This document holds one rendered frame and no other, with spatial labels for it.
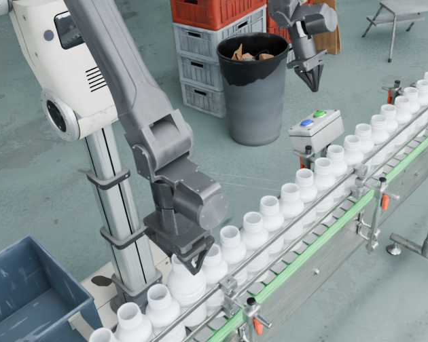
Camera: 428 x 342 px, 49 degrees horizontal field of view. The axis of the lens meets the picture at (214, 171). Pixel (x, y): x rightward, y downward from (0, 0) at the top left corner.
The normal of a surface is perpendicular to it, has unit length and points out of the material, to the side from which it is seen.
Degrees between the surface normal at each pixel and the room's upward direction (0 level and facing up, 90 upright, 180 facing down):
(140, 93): 61
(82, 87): 90
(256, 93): 94
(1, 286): 90
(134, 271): 90
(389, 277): 0
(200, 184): 4
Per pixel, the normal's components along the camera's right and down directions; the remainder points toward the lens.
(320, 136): 0.63, 0.09
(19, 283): 0.70, 0.39
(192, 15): -0.62, 0.51
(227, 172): -0.08, -0.79
